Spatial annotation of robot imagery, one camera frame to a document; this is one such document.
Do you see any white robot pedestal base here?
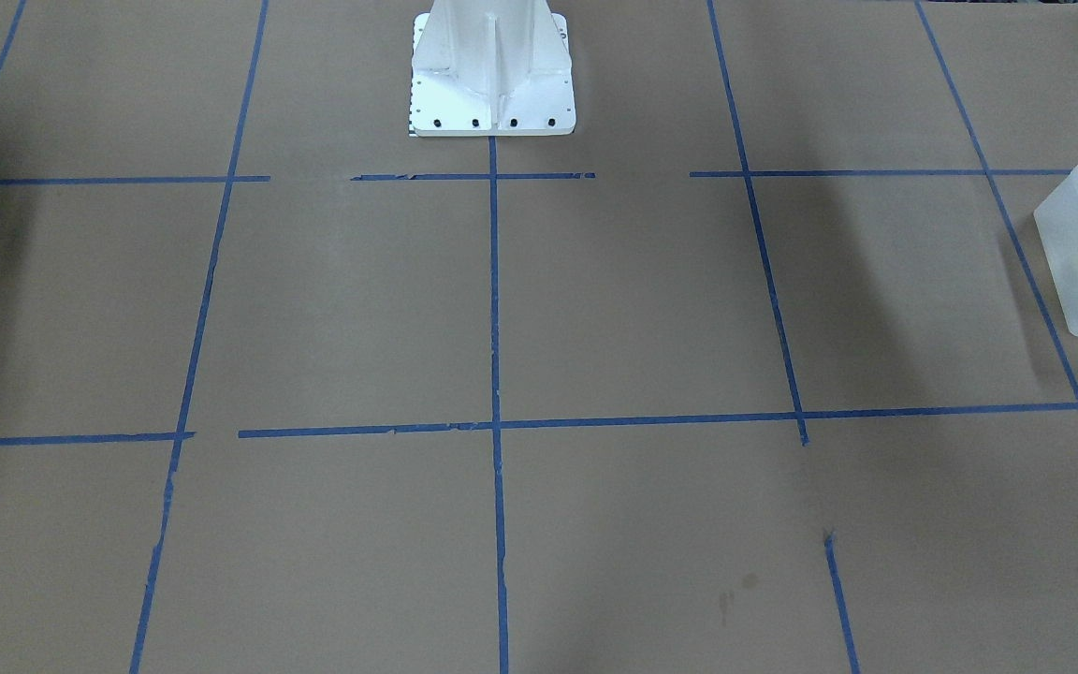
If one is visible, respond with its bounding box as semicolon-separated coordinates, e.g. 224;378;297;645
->
407;1;577;138

